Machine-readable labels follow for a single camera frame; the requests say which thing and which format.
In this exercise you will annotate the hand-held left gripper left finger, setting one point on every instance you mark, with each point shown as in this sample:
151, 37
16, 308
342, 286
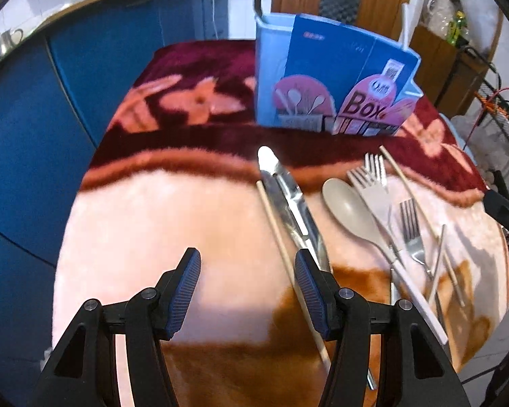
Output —
184, 292

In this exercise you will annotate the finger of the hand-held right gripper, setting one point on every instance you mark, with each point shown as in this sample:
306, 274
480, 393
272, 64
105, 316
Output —
504, 210

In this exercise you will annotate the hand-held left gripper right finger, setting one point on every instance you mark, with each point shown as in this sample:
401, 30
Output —
311, 296

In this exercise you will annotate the wooden chopstick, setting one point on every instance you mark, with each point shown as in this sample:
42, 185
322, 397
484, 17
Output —
401, 178
280, 246

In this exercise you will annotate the metal chopstick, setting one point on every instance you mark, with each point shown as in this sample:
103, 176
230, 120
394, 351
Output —
439, 254

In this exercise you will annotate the beige spoon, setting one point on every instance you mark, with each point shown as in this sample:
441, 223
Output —
348, 207

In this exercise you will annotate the metal fork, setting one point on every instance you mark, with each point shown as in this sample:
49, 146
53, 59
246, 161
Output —
413, 241
375, 169

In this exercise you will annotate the blue utensil box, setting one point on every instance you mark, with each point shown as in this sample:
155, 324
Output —
322, 51

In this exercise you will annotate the red and pink floral blanket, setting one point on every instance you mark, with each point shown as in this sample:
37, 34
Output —
152, 220

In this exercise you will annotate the wooden side cabinet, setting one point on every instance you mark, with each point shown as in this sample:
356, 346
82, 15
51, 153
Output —
441, 63

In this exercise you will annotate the green bottle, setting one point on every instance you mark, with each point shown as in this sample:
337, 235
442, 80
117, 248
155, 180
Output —
458, 27

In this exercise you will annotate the white plastic bag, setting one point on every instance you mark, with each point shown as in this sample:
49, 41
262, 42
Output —
475, 0

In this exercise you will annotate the blue lower kitchen cabinets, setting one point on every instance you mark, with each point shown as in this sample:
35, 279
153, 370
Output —
46, 114

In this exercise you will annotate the metal kettle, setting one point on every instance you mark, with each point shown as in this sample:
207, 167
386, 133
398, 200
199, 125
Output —
2, 44

